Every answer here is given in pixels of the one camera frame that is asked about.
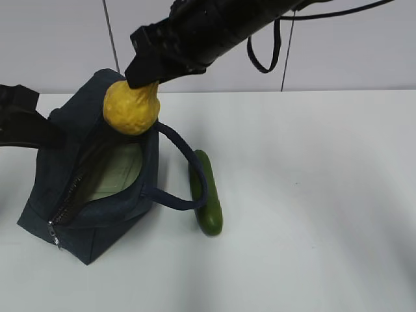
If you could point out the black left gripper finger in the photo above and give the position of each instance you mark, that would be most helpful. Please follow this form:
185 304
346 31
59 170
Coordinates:
31 130

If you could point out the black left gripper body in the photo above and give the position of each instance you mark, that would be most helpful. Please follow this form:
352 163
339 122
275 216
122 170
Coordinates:
16 99

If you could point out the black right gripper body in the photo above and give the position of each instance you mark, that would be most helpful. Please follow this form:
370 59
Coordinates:
194 34

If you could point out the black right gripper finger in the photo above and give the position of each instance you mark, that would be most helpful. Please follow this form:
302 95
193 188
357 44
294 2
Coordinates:
153 68
165 72

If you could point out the yellow pear-shaped fruit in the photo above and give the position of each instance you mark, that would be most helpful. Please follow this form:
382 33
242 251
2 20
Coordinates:
131 111

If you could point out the dark blue lunch bag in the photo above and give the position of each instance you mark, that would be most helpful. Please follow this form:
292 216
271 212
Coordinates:
55 211

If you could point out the glass container green lid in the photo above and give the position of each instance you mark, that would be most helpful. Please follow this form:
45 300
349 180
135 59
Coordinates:
116 170

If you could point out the green cucumber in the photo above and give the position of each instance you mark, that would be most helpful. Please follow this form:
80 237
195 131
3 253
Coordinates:
209 217

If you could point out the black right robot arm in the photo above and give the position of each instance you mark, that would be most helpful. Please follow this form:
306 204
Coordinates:
276 9

